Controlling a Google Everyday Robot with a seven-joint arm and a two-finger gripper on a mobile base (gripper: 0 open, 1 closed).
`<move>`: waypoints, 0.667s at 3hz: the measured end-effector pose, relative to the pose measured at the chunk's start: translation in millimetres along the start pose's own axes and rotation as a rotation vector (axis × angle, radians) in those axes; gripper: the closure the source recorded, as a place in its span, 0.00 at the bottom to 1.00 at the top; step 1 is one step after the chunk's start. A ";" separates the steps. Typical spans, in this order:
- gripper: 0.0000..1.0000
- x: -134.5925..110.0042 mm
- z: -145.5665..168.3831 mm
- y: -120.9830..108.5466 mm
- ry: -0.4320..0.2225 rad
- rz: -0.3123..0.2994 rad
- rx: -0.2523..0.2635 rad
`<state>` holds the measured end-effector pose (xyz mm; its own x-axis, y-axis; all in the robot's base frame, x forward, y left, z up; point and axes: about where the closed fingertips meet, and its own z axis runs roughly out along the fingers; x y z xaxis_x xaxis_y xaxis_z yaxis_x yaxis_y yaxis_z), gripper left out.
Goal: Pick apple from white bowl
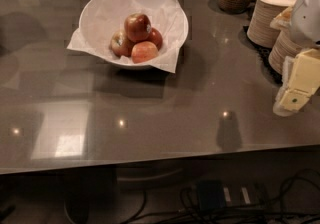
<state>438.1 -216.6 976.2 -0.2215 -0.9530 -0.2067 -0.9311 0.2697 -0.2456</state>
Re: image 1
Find left red apple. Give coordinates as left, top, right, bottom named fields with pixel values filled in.
left=110, top=30, right=134, bottom=57

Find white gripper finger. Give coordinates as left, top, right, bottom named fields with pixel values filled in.
left=273, top=56, right=295, bottom=117

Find black mat under plates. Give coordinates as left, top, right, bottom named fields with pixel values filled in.
left=247, top=37, right=282, bottom=86

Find front pink apple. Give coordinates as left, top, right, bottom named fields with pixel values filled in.
left=131, top=41, right=158, bottom=64

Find top dark red apple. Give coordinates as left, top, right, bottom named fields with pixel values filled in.
left=124, top=13, right=151, bottom=42

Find white bowl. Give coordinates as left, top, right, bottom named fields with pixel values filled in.
left=78, top=0, right=189, bottom=71

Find right red apple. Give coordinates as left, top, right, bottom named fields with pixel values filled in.
left=148, top=28, right=163, bottom=50

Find front paper plate stack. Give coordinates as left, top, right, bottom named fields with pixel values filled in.
left=268, top=31, right=302, bottom=74

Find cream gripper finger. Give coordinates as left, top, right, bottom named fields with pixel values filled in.
left=277, top=89, right=310, bottom=113

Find white paper liner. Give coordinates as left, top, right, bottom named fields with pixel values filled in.
left=66, top=0, right=187, bottom=74

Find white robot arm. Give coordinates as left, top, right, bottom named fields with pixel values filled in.
left=273, top=0, right=320, bottom=117

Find rear paper plate stack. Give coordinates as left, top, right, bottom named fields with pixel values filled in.
left=247, top=0, right=284, bottom=48

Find paper plate stack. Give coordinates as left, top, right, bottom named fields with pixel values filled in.
left=247, top=0, right=284, bottom=48
left=268, top=31, right=302, bottom=74

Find black floor cables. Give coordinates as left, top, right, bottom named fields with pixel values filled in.
left=119, top=167, right=320, bottom=224

